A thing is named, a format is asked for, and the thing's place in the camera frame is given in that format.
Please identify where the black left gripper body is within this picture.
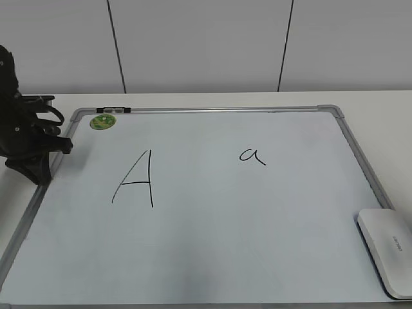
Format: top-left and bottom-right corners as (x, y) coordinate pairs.
(1, 46), (73, 158)

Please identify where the white board with grey frame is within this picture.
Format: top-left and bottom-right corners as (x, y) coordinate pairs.
(1, 105), (411, 308)

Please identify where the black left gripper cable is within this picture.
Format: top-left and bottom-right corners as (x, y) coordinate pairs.
(33, 104), (65, 136)

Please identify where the round green magnet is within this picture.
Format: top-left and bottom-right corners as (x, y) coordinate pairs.
(89, 114), (117, 131)

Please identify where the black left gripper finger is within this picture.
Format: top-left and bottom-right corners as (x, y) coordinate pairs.
(5, 153), (52, 185)

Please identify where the white whiteboard eraser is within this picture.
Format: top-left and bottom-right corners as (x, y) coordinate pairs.
(357, 209), (411, 300)

